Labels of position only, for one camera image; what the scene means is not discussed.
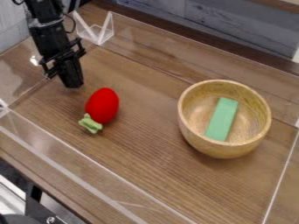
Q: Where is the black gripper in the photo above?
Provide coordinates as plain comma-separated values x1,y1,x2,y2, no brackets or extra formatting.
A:
30,22,86,88

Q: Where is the red plush tomato green stem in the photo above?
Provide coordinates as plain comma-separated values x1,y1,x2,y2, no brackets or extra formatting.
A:
79,87,119,134

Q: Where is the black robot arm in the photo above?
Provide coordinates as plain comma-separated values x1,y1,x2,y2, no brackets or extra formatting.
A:
12,0,87,88

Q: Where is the wooden bowl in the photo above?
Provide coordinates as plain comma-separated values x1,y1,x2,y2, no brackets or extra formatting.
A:
178,80,273,159

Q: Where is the green rectangular block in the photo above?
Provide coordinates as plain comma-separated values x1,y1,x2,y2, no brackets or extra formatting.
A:
205,98,239,142

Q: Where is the clear acrylic corner bracket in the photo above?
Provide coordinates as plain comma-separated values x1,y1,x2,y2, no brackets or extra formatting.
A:
72,11,115,46

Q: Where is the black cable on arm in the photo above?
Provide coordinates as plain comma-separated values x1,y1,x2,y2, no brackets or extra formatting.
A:
11,0,78,34

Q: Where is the clear acrylic front wall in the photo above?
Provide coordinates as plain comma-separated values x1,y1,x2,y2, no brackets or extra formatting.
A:
0,99,195,224

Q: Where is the black table leg frame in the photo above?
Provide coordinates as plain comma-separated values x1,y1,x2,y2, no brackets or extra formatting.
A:
24,184,67,224

